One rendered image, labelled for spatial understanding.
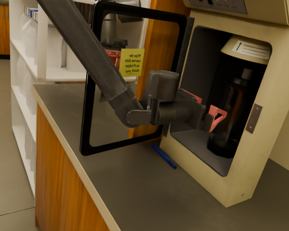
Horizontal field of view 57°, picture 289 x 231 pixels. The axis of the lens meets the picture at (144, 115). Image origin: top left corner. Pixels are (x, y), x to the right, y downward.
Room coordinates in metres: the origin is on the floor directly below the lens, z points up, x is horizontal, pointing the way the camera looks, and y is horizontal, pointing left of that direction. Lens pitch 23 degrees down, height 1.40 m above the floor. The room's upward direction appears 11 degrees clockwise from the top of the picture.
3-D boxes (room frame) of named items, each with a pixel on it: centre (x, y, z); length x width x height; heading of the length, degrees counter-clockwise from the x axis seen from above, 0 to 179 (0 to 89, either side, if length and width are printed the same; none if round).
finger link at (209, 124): (0.64, -0.17, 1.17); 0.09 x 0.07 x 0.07; 126
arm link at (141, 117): (0.59, 0.00, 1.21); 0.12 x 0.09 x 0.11; 106
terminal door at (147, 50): (0.71, 0.04, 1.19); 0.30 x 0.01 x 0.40; 134
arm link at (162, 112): (0.59, -0.04, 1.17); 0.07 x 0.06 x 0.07; 126
